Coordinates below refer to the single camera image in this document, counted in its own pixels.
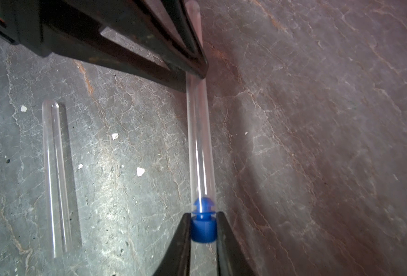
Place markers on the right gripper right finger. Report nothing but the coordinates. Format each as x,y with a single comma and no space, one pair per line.
230,259

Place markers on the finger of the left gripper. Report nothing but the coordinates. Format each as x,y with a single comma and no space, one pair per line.
127,62
138,22

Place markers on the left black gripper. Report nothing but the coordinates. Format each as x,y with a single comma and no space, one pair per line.
23,22

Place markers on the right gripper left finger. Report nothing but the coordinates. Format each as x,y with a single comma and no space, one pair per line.
176,260

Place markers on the blue stopper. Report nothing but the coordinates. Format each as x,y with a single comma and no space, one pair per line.
203,223

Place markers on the clear test tube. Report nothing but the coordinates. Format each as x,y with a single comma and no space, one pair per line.
60,236
202,176

